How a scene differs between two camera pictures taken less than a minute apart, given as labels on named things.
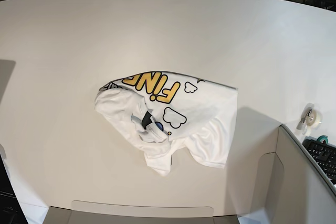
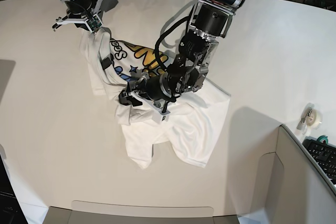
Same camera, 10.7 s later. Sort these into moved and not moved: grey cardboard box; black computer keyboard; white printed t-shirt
Moved: white printed t-shirt
Not moved: black computer keyboard; grey cardboard box
